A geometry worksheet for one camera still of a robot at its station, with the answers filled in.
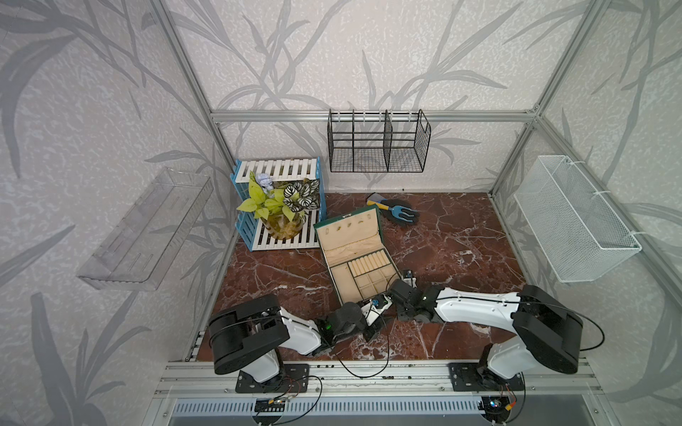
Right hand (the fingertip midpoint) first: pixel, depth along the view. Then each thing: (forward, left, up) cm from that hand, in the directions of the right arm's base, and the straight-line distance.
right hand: (401, 307), depth 88 cm
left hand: (-5, +5, +6) cm, 9 cm away
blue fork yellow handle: (+40, -2, +2) cm, 41 cm away
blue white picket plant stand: (+38, +39, +28) cm, 61 cm away
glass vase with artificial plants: (+24, +39, +25) cm, 52 cm away
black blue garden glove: (+46, -1, +2) cm, 46 cm away
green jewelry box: (+18, +16, +9) cm, 26 cm away
